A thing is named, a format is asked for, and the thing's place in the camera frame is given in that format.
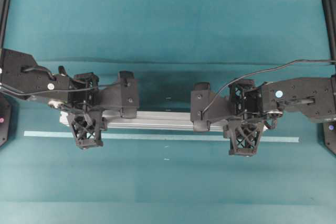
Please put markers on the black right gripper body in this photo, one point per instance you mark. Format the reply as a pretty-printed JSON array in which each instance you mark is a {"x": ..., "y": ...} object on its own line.
[{"x": 244, "y": 96}]

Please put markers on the black right gripper lattice finger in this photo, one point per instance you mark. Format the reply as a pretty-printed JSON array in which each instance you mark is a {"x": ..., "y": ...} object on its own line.
[{"x": 244, "y": 137}]

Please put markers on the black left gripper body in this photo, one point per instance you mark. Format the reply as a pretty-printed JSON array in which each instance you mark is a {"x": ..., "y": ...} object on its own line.
[{"x": 85, "y": 95}]

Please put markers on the black left gripper lattice finger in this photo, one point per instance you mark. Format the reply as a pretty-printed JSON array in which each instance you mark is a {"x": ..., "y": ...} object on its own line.
[{"x": 86, "y": 128}]

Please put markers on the silver aluminium extrusion rail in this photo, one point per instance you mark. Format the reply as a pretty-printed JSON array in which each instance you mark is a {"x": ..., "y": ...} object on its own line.
[{"x": 151, "y": 120}]

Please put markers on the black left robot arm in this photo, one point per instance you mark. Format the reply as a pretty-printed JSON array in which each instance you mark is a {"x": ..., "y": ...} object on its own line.
[{"x": 24, "y": 78}]

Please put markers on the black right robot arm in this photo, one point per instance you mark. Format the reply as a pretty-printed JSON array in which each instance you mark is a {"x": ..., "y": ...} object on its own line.
[{"x": 313, "y": 97}]

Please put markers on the light blue tape strip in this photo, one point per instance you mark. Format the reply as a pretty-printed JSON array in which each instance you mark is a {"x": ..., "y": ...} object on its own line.
[{"x": 168, "y": 137}]

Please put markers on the teal table cloth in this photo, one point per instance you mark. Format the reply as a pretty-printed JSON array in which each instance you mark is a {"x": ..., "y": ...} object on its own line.
[{"x": 169, "y": 45}]

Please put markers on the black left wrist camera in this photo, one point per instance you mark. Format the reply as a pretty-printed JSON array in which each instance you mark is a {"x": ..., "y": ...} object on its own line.
[{"x": 121, "y": 99}]

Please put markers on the black right frame post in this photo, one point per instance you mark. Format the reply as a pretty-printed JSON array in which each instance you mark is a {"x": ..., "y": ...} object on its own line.
[{"x": 329, "y": 14}]

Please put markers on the black frame post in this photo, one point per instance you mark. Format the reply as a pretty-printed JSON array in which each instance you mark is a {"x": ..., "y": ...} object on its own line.
[
  {"x": 329, "y": 14},
  {"x": 4, "y": 8}
]

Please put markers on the black left frame post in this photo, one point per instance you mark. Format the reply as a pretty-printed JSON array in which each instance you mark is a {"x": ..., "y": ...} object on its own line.
[{"x": 4, "y": 8}]

